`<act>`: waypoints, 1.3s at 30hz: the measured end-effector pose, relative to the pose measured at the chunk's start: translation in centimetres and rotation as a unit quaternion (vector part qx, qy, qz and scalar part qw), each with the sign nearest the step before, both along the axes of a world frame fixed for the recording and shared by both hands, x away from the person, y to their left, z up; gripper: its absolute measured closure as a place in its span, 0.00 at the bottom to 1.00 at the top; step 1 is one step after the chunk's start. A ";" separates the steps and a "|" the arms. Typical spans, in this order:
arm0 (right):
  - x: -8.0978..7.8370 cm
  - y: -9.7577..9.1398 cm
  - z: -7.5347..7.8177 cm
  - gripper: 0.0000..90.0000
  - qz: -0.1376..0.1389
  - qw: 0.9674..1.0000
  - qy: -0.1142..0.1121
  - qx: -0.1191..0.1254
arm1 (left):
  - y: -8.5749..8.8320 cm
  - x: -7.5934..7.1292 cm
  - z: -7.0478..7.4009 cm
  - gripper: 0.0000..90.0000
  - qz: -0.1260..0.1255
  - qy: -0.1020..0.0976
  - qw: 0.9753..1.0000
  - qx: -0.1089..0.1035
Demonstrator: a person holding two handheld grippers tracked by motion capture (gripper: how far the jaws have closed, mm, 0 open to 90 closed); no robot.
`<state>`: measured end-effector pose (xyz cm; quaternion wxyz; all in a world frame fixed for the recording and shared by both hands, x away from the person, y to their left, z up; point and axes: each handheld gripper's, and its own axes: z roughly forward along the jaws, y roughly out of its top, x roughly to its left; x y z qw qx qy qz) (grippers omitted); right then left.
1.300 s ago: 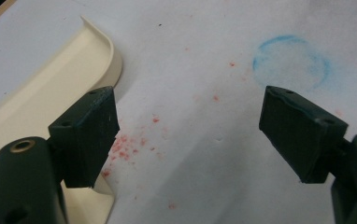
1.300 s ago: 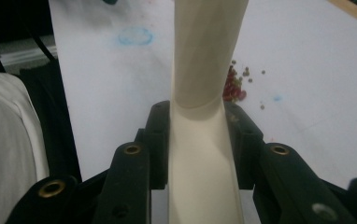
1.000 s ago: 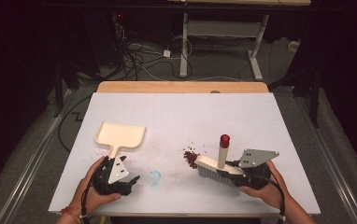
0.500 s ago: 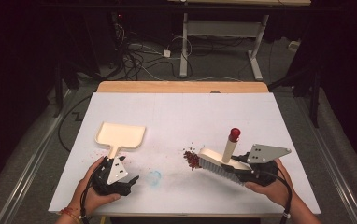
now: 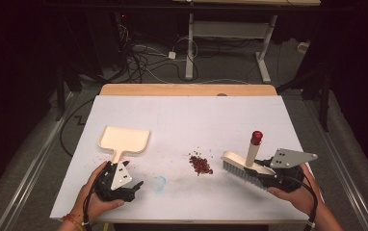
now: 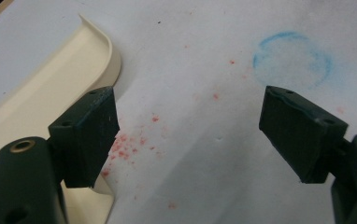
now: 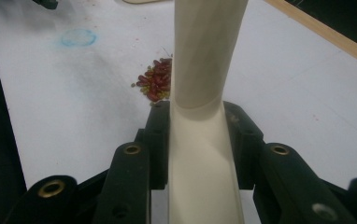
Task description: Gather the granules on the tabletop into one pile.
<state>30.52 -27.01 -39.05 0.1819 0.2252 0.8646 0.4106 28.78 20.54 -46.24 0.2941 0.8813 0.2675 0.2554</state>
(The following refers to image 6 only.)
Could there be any cream plastic dustpan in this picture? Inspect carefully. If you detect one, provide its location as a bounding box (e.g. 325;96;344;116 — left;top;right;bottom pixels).
0;13;122;224

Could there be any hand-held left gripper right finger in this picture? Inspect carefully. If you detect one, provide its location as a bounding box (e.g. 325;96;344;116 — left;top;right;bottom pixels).
258;85;350;185

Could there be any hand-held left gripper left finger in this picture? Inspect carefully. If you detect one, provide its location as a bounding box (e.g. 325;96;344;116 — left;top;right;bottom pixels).
48;86;121;189

